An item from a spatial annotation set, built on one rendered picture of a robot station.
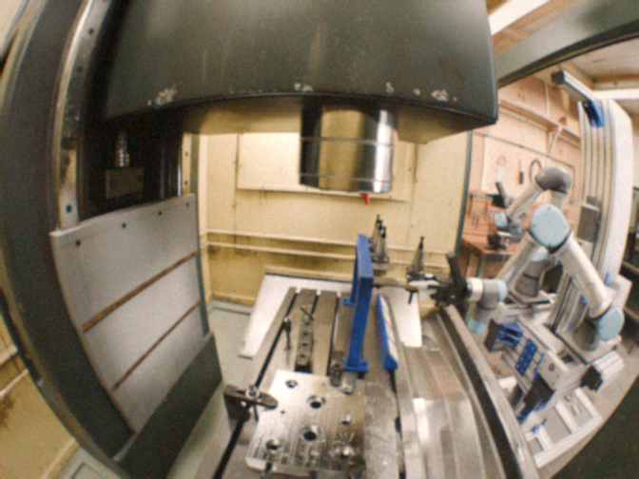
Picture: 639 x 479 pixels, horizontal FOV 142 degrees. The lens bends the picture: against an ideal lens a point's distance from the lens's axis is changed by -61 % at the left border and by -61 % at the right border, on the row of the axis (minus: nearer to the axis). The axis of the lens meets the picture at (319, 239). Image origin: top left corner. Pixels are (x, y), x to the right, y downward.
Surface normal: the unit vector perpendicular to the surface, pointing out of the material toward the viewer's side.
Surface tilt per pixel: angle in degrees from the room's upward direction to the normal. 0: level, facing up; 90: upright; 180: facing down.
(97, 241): 91
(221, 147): 90
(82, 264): 91
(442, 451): 8
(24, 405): 90
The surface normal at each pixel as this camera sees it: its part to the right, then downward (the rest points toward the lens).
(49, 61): 0.99, 0.09
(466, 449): 0.04, -0.92
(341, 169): -0.20, 0.26
